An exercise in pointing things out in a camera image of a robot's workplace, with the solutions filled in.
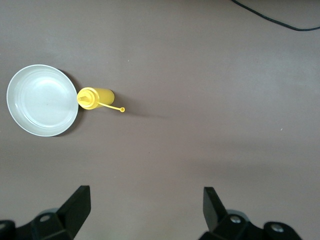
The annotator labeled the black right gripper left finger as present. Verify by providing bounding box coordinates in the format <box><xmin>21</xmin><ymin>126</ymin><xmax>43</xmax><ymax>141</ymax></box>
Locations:
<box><xmin>0</xmin><ymin>184</ymin><xmax>91</xmax><ymax>240</ymax></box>

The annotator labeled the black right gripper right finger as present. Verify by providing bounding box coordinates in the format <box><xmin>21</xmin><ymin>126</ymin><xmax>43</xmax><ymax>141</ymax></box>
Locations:
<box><xmin>199</xmin><ymin>186</ymin><xmax>304</xmax><ymax>240</ymax></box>

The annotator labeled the yellow squeeze sauce bottle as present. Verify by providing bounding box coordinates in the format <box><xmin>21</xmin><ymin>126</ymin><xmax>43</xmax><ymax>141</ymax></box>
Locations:
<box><xmin>76</xmin><ymin>86</ymin><xmax>126</xmax><ymax>114</ymax></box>

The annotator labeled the beige round plate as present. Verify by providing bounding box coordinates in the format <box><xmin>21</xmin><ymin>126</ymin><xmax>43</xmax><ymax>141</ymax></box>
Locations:
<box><xmin>6</xmin><ymin>64</ymin><xmax>79</xmax><ymax>138</ymax></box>

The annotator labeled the black cable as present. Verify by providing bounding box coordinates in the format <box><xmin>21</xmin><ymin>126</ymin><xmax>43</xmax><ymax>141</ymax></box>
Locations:
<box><xmin>231</xmin><ymin>0</ymin><xmax>320</xmax><ymax>32</ymax></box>

